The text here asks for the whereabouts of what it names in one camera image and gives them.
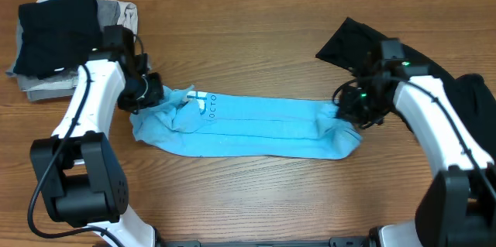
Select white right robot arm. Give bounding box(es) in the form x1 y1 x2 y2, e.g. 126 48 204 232
332 39 495 246

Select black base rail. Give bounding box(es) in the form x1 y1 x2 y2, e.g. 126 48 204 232
157 236 379 247

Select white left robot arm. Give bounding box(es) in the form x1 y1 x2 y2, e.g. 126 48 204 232
27 25 164 247

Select light blue printed t-shirt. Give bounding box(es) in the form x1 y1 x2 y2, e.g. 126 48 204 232
130 87 362 160

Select black folded garment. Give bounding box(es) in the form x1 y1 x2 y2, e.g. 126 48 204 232
13 0 102 79

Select black crumpled garment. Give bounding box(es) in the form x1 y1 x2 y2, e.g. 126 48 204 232
315 17 495 157

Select grey folded garment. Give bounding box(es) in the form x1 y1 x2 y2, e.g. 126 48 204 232
5 0 124 102

